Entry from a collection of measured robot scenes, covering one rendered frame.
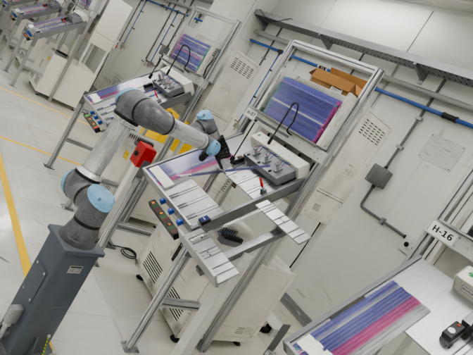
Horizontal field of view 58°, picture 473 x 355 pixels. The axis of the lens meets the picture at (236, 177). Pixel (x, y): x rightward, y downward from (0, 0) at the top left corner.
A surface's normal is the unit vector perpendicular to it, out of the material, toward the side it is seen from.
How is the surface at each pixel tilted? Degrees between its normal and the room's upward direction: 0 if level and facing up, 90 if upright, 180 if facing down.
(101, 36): 90
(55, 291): 90
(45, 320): 90
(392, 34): 90
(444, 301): 45
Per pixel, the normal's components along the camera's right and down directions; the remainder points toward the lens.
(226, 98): 0.51, 0.44
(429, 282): -0.11, -0.81
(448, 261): -0.69, -0.30
